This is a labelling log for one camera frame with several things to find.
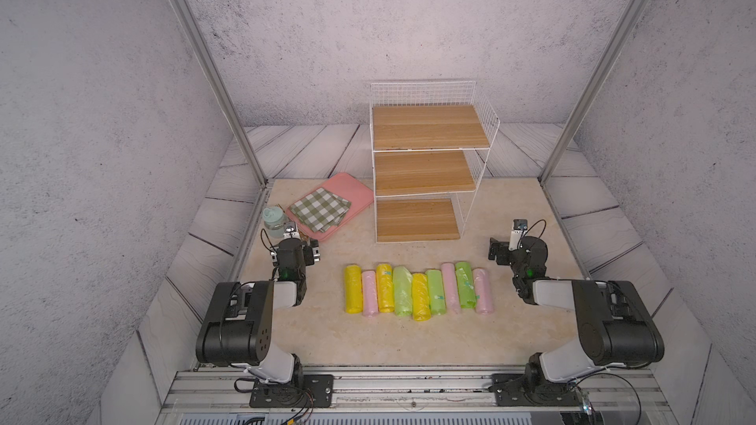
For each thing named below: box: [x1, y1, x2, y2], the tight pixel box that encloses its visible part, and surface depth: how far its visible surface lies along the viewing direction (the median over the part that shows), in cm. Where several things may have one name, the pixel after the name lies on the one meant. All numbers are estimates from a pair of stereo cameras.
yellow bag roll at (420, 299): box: [411, 272, 432, 322], surface depth 87 cm
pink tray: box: [285, 172, 376, 243], surface depth 115 cm
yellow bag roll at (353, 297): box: [344, 263, 364, 314], surface depth 90 cm
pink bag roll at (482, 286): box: [472, 267, 495, 315], surface depth 89 cm
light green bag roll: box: [392, 265, 413, 316], surface depth 88 cm
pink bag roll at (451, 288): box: [441, 261, 461, 314], surface depth 90 cm
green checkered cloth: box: [289, 186, 352, 234], surface depth 113 cm
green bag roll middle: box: [425, 269, 447, 315], surface depth 88 cm
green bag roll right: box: [454, 261, 477, 309], surface depth 89 cm
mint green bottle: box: [261, 205, 287, 239], surface depth 100 cm
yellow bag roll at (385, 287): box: [376, 262, 395, 313], surface depth 88 cm
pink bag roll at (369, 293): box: [361, 269, 379, 317], surface depth 89 cm
